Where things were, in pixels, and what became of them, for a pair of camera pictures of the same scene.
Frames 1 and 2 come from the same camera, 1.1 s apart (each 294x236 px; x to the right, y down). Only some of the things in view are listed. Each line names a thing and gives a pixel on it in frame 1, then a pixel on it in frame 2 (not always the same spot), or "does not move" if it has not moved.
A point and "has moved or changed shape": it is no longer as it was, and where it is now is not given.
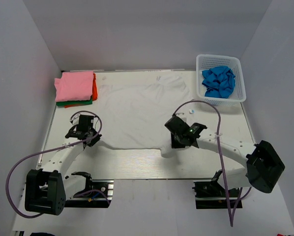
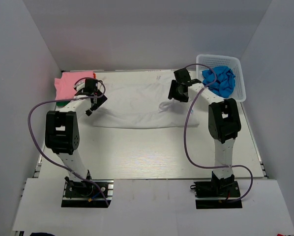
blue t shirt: x=220 y=81 does not move
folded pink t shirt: x=74 y=86 does not move
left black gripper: x=97 y=138 → x=101 y=99
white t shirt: x=133 y=112 has moved or changed shape
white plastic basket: x=204 y=61 does not move
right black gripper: x=175 y=145 → x=172 y=88
